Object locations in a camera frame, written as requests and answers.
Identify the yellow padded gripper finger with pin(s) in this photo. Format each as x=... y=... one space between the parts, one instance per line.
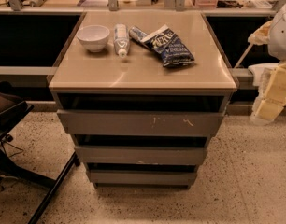
x=271 y=97
x=261 y=35

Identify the grey top drawer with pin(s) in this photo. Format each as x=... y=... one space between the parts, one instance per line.
x=140 y=123

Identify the grey drawer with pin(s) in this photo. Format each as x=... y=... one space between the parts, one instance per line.
x=140 y=123
x=153 y=178
x=141 y=155

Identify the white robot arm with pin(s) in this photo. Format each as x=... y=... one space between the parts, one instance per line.
x=277 y=36

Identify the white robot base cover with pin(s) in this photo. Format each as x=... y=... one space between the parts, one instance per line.
x=258 y=69

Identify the grey drawer cabinet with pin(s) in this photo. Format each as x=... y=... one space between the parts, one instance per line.
x=105 y=82

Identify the grey bottom drawer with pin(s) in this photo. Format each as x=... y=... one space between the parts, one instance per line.
x=153 y=178

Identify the grey middle drawer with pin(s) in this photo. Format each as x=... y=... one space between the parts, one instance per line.
x=141 y=155

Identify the dark clutter on shelf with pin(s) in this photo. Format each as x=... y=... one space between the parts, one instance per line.
x=228 y=4

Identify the blue vinegar chip bag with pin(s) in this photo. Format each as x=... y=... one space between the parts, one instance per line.
x=165 y=43

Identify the clear plastic water bottle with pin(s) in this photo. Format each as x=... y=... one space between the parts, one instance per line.
x=121 y=40

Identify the white ceramic bowl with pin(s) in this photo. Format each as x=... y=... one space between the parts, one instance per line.
x=93 y=38

